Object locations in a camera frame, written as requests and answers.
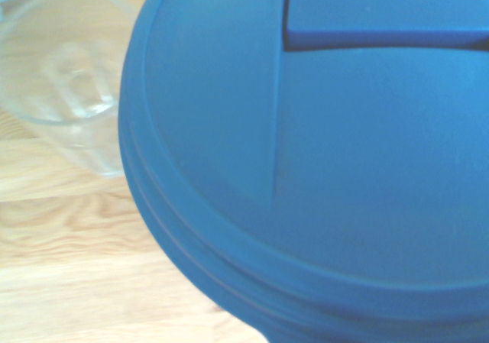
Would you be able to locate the clear pitcher with blue lid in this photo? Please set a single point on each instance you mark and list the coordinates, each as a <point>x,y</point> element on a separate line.
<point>305,167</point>

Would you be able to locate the clear drinking glass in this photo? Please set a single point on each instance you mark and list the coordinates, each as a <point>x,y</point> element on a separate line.
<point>57,72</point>

